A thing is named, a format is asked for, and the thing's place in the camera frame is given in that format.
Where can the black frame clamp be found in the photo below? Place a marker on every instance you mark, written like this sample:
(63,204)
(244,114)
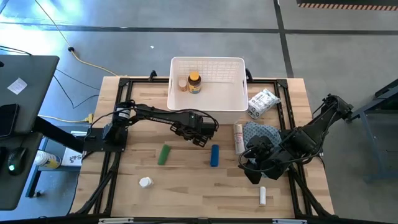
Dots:
(152,76)
(248,74)

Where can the blue patterned cloth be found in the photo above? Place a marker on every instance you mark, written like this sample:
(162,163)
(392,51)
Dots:
(264,129)

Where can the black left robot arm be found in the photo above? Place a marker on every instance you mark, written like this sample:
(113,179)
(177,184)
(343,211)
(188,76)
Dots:
(155,115)

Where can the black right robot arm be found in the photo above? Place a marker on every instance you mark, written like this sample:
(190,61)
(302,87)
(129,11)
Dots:
(323,121)

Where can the white plastic basket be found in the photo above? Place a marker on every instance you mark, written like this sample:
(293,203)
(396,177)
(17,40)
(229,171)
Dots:
(217,96)

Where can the white plastic bottle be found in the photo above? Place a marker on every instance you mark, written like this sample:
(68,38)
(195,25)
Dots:
(145,182)

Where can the green bandage roll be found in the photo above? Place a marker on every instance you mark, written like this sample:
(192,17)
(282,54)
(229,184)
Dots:
(163,155)

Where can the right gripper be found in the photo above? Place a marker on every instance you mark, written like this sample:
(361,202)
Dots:
(264,149)

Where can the white and yellow bottle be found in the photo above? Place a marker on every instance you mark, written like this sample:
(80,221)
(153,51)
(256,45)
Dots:
(46,159)

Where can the white printed supply pack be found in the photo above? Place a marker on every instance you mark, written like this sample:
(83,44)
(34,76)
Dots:
(262,102)

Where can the black phone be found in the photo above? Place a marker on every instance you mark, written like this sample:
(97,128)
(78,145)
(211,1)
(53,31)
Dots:
(7,119)

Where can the blue metal cart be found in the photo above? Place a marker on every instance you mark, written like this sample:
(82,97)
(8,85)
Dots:
(382,99)

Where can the amber bottle with yellow cap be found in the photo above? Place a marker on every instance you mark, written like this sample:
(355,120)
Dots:
(194,85)

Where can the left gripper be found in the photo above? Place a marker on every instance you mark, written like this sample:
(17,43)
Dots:
(199,124)

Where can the white tube with red print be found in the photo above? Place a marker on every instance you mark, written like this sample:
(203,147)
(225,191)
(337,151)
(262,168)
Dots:
(238,140)

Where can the white paper note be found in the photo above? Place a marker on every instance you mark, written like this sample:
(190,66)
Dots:
(17,86)

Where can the black aluminium table frame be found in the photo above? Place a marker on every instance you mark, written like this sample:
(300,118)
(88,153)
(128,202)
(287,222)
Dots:
(199,221)

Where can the black computer mouse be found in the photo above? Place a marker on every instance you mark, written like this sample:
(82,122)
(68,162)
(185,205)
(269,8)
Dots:
(16,160)

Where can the small orange pill bottle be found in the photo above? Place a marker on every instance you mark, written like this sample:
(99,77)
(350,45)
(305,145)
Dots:
(183,85)

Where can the white printed box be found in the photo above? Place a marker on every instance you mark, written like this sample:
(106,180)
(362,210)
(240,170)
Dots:
(72,157)

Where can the silver metal bracket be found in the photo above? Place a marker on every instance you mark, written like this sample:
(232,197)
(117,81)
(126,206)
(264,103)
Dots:
(116,220)
(289,221)

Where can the blue bandage roll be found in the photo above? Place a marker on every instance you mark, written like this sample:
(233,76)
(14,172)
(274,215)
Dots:
(214,155)

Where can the black desk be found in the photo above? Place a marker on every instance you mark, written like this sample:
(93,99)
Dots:
(31,93)

